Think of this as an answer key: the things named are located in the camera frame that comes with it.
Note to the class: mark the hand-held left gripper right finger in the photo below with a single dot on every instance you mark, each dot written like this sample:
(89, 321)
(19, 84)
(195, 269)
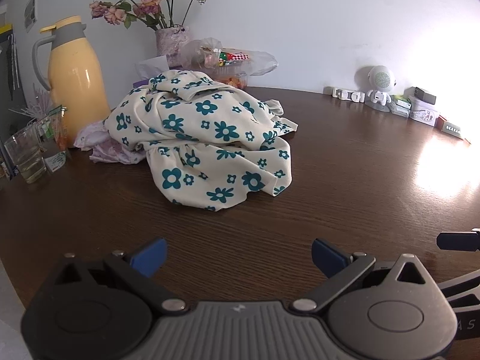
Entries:
(328, 257)

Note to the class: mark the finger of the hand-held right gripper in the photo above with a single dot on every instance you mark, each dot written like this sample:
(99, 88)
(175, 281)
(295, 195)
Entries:
(465, 307)
(455, 240)

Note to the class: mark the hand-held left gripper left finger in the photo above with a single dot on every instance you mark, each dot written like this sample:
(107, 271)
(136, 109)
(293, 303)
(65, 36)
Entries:
(152, 257)

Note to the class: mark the cream teal floral garment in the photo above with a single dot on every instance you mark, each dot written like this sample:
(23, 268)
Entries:
(210, 146)

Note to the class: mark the pink patterned white cloth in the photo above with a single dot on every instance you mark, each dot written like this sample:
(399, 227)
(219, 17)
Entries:
(108, 152)

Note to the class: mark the white printed tin box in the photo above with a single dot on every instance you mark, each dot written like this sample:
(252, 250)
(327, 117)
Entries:
(423, 114)

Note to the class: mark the stack of green packets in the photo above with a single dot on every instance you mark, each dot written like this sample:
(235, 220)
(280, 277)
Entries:
(401, 105)

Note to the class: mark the small grey box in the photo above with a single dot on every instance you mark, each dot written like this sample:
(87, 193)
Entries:
(423, 94)

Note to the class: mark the clear drinking glass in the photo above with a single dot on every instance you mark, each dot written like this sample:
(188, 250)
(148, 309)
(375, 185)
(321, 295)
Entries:
(26, 157)

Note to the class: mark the white letter ornament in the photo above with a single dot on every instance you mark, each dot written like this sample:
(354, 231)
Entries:
(350, 95)

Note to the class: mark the green label plastic cup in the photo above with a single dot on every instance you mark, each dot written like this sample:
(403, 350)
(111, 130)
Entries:
(52, 127)

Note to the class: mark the white robot speaker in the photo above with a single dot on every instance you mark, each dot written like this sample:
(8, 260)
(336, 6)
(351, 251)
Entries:
(380, 78)

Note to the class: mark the white tissue paper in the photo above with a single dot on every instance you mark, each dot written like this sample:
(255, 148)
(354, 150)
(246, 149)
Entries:
(150, 67)

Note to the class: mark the yellow thermos jug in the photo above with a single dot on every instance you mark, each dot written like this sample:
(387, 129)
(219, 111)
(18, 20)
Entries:
(75, 82)

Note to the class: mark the bundle of pale straws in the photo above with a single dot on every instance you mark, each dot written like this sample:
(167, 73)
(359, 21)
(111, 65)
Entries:
(37, 101)

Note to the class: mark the clear plastic bag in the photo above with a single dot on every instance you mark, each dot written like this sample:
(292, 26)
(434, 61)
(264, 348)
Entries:
(258, 62)

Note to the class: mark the pale purple flower vase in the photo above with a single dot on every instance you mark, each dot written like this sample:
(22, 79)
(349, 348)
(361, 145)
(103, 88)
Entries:
(170, 43)

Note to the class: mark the dark wall-hung object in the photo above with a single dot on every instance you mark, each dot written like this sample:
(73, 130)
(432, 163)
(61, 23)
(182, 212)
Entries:
(9, 63)

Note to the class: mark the grey wall sticker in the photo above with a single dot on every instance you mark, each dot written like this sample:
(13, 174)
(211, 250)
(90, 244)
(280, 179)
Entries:
(30, 9)

